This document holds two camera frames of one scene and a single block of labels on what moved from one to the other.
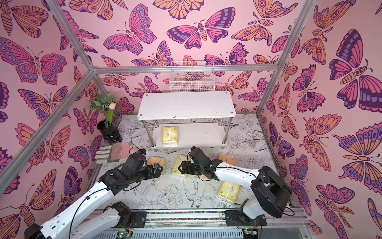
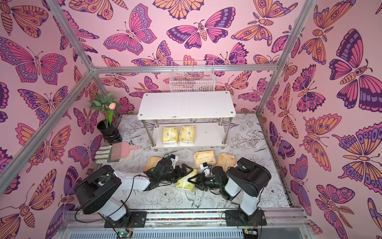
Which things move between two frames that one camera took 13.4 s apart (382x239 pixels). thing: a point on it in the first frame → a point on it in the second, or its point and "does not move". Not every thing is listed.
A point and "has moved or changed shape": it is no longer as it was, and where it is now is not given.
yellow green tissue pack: [170, 136] does not move
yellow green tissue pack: [229, 190] has moved or changed shape
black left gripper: [151, 174] → [184, 174]
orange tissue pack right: [227, 158] does not move
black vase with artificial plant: [107, 104] does not move
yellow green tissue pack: [179, 159] → [186, 135]
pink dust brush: [114, 153] does not move
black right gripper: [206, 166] → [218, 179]
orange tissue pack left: [151, 160] does not move
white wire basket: [192, 76] does not move
